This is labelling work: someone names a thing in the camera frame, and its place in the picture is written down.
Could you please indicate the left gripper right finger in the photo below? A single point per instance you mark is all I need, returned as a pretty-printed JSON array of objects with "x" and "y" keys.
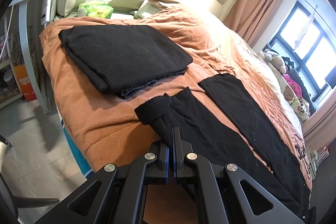
[{"x": 225, "y": 194}]

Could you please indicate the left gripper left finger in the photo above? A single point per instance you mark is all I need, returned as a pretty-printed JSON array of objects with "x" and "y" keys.
[{"x": 114, "y": 194}]

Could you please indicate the black pants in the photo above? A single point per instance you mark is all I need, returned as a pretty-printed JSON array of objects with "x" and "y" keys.
[{"x": 253, "y": 143}]

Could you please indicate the pink clothing pile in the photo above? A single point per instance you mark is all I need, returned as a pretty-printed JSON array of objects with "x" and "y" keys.
[{"x": 294, "y": 85}]

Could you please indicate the blue cartoon bed sheet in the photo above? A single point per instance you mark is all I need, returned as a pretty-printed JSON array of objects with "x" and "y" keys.
[{"x": 82, "y": 163}]

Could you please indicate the striped rack on cabinet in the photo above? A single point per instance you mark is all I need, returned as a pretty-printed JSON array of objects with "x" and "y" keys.
[{"x": 316, "y": 158}]

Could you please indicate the teddy bear print pillow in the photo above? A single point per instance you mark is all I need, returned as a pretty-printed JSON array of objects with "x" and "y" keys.
[{"x": 300, "y": 106}]

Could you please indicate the right pink curtain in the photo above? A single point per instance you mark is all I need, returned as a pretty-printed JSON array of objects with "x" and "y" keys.
[{"x": 319, "y": 129}]

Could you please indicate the folded black garment left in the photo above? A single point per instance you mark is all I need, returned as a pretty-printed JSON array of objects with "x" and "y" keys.
[{"x": 121, "y": 59}]

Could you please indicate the grey metal shelf rack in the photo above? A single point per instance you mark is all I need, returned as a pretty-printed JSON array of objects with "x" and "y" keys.
[{"x": 21, "y": 70}]

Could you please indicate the hanging patterned garment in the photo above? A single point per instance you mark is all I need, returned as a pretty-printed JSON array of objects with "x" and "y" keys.
[{"x": 304, "y": 30}]

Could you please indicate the black framed window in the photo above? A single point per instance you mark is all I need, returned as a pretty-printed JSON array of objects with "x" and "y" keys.
[{"x": 314, "y": 60}]

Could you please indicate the white pillow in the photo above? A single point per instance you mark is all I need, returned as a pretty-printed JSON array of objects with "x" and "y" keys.
[{"x": 151, "y": 7}]

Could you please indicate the green tissue pack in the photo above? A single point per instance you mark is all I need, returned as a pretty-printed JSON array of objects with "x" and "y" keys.
[{"x": 95, "y": 8}]

